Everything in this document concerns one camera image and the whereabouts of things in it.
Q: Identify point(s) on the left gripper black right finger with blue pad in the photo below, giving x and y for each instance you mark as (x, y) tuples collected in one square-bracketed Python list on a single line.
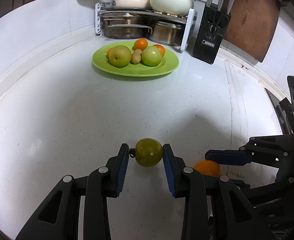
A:
[(214, 206)]

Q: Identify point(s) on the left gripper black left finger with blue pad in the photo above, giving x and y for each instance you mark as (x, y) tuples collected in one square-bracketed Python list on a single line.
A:
[(58, 214)]

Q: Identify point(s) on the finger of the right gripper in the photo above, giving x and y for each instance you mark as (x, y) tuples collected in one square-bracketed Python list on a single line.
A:
[(241, 184), (228, 157)]

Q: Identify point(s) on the orange tangerine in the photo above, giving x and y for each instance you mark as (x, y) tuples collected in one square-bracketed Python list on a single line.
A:
[(140, 44), (161, 48), (208, 168)]

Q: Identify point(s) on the small green tomato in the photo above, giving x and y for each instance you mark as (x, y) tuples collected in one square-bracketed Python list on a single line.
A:
[(148, 152)]

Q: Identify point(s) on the green plate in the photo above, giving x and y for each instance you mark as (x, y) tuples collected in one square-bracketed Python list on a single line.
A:
[(100, 60)]

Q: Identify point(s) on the yellow-green apple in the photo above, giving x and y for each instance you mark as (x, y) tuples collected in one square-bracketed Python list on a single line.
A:
[(151, 56)]

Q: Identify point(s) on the brown kiwi upper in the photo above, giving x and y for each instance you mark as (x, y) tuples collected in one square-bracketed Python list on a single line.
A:
[(136, 56)]

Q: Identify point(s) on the black knife block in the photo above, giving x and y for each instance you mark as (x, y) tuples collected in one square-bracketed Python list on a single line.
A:
[(213, 26)]

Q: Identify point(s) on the steel pot lower right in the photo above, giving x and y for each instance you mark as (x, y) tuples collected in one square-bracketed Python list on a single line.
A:
[(168, 33)]

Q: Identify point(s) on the steel pot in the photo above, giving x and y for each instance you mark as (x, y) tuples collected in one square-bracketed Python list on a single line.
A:
[(126, 27), (168, 33)]

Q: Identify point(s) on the wooden cutting board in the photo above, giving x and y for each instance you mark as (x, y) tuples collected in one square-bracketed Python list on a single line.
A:
[(252, 26)]

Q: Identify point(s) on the yellow pear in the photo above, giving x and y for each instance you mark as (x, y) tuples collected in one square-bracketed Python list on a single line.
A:
[(120, 56)]

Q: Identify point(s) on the steel pot lower left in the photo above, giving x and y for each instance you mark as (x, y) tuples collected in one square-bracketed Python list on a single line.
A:
[(126, 27)]

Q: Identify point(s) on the grey white pot rack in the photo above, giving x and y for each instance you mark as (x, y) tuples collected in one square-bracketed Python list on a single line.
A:
[(104, 10)]

